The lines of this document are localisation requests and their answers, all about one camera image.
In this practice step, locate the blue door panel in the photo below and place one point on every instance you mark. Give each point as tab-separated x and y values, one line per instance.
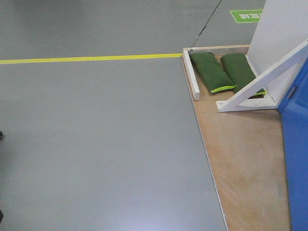
294	112

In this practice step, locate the white far border batten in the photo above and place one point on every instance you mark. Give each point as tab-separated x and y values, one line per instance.
217	51

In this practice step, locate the green sandbag left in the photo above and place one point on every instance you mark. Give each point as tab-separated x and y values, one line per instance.
211	72

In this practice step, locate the green sandbag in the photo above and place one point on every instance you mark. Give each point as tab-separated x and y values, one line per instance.
211	72
238	70

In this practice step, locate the green sandbag right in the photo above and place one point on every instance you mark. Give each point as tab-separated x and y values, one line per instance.
238	70

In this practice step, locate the plywood base platform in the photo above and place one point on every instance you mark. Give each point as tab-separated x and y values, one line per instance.
245	152

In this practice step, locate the white far triangular brace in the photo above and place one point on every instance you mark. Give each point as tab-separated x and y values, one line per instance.
241	100

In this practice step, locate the green floor sign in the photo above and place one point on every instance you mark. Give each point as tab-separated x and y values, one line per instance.
246	16

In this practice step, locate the white door frame post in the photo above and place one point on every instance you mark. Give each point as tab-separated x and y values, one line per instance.
283	25

